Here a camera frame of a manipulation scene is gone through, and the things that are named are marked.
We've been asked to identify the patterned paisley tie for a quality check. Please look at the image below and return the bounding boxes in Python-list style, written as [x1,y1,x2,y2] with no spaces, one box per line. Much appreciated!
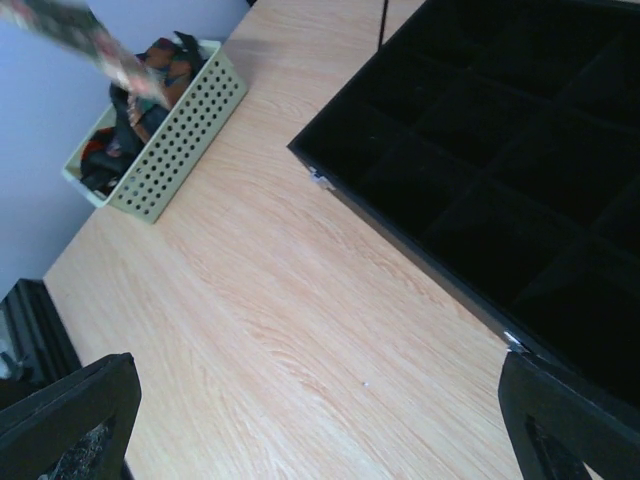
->
[1,1,169,108]

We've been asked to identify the pale green perforated basket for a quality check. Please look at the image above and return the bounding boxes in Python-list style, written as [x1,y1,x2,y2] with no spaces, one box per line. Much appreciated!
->
[61,40,248,224]

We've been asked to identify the dark ties in basket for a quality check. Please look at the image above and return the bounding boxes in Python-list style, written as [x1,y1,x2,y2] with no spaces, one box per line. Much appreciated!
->
[80,32,205,195]

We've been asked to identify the black compartment display box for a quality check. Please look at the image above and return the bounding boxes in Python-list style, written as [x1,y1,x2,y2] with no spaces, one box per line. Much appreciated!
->
[290,1,639,405]

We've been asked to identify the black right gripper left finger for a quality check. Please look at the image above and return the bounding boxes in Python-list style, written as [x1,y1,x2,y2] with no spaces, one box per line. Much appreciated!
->
[1,353,142,479]

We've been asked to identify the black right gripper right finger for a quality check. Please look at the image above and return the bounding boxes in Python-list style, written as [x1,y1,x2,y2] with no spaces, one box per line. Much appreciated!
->
[501,351,639,479]

